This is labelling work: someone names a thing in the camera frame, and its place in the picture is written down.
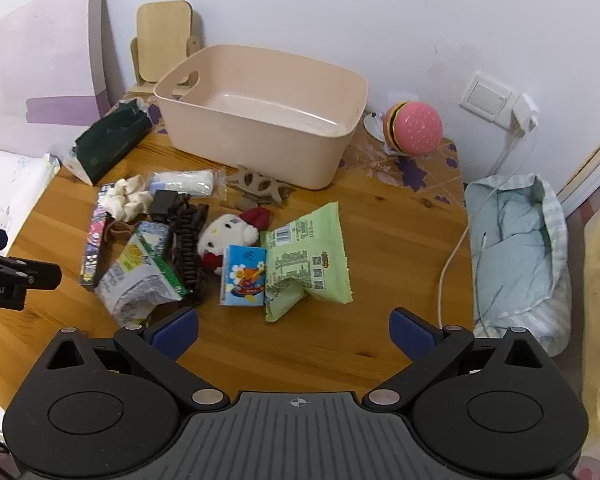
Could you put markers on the white paper pad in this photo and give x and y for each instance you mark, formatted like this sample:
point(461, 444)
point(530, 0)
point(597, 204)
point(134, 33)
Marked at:
point(10, 190)

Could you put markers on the pink hamburger toy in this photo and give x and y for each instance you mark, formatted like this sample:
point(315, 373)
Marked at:
point(417, 127)

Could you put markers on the cream door frame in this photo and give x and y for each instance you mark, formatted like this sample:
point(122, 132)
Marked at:
point(592, 170)

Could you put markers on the blue tissue pack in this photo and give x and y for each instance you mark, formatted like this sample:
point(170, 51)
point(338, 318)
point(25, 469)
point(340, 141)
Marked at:
point(242, 275)

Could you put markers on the dark brown hair clip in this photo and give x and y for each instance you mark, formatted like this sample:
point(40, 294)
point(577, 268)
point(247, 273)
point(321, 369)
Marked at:
point(186, 250)

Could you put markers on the long black pink box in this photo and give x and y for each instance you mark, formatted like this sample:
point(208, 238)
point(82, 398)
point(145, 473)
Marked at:
point(94, 240)

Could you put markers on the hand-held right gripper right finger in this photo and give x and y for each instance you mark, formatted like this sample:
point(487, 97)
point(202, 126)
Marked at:
point(411, 335)

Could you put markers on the beige plastic basket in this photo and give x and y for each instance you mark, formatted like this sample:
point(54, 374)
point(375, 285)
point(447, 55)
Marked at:
point(260, 140)

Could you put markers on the purple flowered clear mat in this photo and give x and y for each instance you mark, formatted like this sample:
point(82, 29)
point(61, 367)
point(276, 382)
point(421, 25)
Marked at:
point(420, 172)

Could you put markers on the clear plastic packet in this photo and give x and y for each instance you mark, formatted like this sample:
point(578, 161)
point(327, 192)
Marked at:
point(185, 182)

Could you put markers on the wooden phone stand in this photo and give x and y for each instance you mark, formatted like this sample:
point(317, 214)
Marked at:
point(162, 35)

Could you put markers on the white charger plug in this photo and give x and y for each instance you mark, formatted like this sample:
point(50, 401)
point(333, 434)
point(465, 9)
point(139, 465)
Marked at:
point(525, 112)

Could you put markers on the green snack packet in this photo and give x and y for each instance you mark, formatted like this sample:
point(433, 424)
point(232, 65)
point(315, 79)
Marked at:
point(305, 255)

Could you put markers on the dark green tissue pack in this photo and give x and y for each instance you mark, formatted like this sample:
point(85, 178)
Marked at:
point(112, 142)

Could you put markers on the white wall switch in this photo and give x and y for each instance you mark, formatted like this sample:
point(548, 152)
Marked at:
point(487, 96)

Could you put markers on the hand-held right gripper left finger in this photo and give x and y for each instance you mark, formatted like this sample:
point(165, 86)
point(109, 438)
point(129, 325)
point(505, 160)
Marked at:
point(176, 334)

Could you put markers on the white cat plush toy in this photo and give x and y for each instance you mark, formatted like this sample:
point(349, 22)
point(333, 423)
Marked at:
point(220, 240)

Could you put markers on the wooden desk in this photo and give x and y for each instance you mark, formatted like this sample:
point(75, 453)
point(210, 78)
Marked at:
point(380, 270)

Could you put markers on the white green milk packet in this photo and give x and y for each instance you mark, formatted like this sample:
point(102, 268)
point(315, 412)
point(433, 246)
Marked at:
point(135, 280)

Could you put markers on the white scrunchie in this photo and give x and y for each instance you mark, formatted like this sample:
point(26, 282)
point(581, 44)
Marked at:
point(127, 197)

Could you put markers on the small black box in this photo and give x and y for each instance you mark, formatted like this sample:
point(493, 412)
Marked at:
point(162, 205)

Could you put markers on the lilac white board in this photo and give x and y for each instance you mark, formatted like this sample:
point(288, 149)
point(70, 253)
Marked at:
point(35, 60)

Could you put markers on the light blue pillow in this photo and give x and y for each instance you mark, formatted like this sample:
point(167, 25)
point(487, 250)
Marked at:
point(517, 255)

